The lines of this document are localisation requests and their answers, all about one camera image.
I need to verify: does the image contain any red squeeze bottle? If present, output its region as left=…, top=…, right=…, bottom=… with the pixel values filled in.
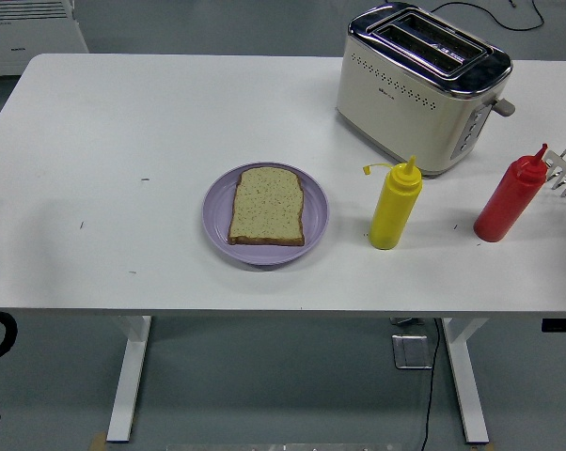
left=473, top=143, right=550, bottom=244

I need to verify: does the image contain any slice of speckled bread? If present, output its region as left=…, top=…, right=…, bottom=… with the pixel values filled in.
left=227, top=166, right=307, bottom=247

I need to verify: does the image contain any purple round plate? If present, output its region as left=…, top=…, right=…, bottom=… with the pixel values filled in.
left=201, top=162, right=331, bottom=267

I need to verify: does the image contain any yellow squeeze bottle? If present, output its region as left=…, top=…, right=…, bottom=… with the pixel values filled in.
left=361, top=155, right=424, bottom=251

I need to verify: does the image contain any cream and chrome toaster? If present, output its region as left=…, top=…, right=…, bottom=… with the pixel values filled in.
left=335, top=2, right=517, bottom=179

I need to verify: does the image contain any metal floor socket plate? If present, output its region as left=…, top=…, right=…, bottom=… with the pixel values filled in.
left=390, top=334, right=434, bottom=371

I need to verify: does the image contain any white table leg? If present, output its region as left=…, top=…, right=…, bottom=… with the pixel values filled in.
left=105, top=315, right=152, bottom=443
left=441, top=317, right=490, bottom=444

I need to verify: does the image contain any white appliance with vents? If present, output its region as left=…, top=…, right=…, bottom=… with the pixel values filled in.
left=0, top=0, right=90, bottom=78

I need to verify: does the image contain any black floor cable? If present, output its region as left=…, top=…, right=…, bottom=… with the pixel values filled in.
left=420, top=318, right=441, bottom=451

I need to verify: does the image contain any black cable loop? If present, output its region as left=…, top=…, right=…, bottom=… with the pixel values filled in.
left=431, top=0, right=545, bottom=32

